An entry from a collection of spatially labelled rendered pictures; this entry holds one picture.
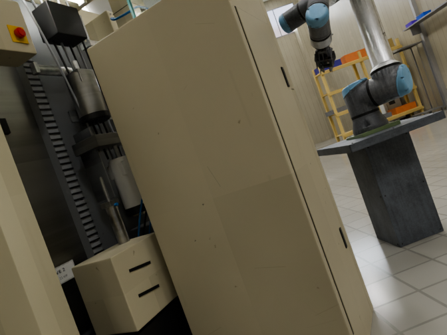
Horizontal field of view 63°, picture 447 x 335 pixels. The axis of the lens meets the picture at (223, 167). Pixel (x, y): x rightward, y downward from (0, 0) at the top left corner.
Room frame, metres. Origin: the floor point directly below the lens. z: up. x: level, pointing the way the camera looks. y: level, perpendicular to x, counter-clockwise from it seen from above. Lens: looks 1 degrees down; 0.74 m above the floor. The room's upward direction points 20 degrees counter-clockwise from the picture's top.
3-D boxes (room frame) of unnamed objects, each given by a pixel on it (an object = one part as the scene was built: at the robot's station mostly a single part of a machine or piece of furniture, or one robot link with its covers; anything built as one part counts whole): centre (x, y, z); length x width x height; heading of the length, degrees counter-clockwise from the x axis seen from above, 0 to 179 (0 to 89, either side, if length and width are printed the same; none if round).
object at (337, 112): (10.33, -4.54, 1.17); 2.59 x 0.69 x 2.34; 93
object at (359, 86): (2.00, -0.84, 0.80); 0.17 x 0.15 x 0.18; 46
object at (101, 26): (2.45, 0.29, 1.71); 0.61 x 0.25 x 0.15; 153
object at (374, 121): (2.00, -0.83, 0.67); 0.19 x 0.19 x 0.10
